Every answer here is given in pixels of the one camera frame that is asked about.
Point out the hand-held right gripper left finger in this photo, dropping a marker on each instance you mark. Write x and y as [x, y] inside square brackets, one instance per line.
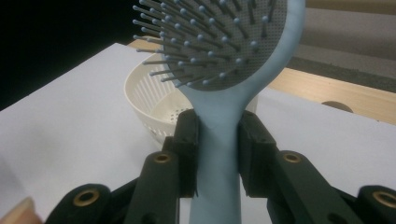
[186, 155]

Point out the black curtain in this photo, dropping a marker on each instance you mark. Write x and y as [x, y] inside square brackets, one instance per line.
[46, 31]

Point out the white plastic basket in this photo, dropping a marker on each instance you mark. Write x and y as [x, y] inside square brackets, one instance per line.
[149, 93]

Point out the light wooden table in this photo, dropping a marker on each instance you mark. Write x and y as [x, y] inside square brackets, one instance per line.
[311, 87]

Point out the brown round table grommet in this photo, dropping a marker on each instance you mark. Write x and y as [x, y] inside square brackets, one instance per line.
[337, 107]

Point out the light blue hairbrush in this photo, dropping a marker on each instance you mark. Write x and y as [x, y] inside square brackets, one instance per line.
[218, 155]

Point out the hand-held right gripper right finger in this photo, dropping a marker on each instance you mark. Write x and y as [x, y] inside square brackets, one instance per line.
[257, 155]

